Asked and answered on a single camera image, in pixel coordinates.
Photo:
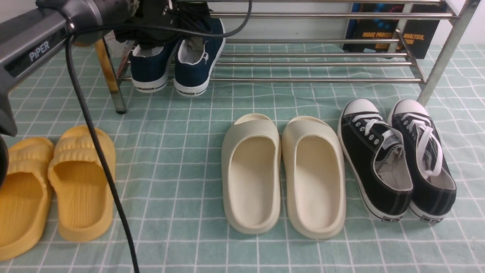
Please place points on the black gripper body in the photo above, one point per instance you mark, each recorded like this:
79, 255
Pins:
191, 16

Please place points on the navy canvas shoe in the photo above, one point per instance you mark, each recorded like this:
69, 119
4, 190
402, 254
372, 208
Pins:
150, 66
195, 60

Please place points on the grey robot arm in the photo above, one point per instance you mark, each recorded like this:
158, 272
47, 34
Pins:
31, 39

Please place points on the steel shoe rack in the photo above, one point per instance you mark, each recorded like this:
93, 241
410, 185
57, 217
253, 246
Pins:
399, 53

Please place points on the white printed box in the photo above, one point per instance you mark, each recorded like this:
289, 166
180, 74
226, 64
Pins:
117, 49

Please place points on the left cream slipper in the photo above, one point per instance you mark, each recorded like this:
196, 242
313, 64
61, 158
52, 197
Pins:
250, 164

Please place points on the cream slipper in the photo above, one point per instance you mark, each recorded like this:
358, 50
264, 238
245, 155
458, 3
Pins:
250, 164
315, 178

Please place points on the right cream slipper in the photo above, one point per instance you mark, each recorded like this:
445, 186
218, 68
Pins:
315, 178

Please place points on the right yellow slipper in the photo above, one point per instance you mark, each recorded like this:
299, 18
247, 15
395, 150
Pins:
85, 204

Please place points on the yellow slipper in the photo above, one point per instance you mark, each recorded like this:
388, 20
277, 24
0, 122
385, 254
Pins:
25, 196
85, 204

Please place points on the black book with orange text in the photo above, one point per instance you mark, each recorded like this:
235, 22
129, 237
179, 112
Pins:
418, 34

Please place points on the left black canvas sneaker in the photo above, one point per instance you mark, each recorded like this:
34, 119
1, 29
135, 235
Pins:
376, 155

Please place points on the black canvas sneaker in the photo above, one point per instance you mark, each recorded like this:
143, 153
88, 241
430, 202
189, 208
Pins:
376, 155
434, 189

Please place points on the left yellow slipper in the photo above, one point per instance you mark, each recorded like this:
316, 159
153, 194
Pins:
25, 196

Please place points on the right black canvas sneaker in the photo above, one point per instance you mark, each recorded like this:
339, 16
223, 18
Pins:
434, 189

